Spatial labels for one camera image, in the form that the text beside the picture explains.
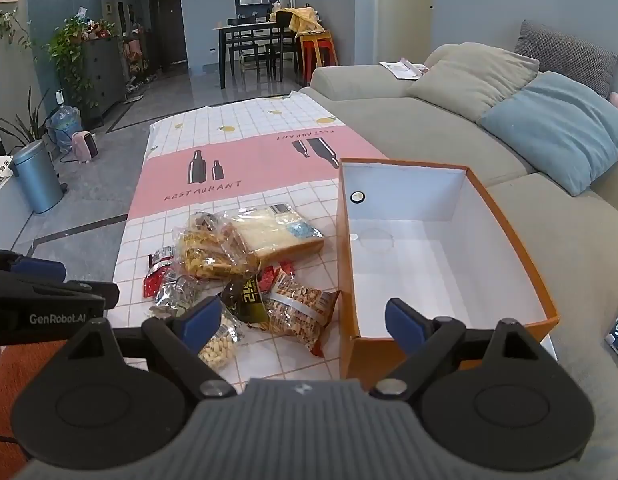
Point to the light blue cushion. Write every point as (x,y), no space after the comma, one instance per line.
(562,128)

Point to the blue water jug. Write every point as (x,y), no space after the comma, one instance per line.
(62,125)

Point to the orange white cardboard box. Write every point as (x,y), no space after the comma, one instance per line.
(431,235)

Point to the dark dining table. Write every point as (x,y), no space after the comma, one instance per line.
(268,43)

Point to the green potted plant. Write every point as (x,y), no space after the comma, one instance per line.
(66,50)

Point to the clear bag of puffed snacks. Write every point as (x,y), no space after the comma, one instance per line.
(221,347)

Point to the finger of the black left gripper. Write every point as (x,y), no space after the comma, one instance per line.
(32,267)

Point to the grey cushion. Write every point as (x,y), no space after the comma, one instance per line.
(568,55)

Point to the pink white checkered mat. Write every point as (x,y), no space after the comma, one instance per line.
(245,155)

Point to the dark grey cabinet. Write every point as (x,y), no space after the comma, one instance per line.
(103,67)

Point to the red silver snack bag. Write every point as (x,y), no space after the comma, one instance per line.
(159,264)

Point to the yellow cloth on chair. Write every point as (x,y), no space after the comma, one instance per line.
(301,21)

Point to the blue metal trash bin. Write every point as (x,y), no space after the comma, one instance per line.
(33,168)

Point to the beige cushion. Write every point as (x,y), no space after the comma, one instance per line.
(469,79)

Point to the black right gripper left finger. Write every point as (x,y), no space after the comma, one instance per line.
(112,396)

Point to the yellow waffle snack bag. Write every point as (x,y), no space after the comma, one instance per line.
(210,248)

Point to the pink space heater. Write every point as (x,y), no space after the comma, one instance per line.
(84,146)

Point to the magazine on sofa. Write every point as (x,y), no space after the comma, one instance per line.
(405,70)

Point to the black yellow snack packet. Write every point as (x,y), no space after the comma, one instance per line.
(242,297)

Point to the silver foil snack bag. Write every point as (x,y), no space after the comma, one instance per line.
(176,294)

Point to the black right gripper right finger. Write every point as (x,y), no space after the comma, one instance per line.
(495,398)

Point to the bagged sliced white bread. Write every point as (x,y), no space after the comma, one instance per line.
(277,233)

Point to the orange stool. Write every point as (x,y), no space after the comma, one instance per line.
(317,50)

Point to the peanut snack bag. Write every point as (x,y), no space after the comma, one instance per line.
(299,310)

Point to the beige fabric sofa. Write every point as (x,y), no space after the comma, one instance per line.
(572,240)

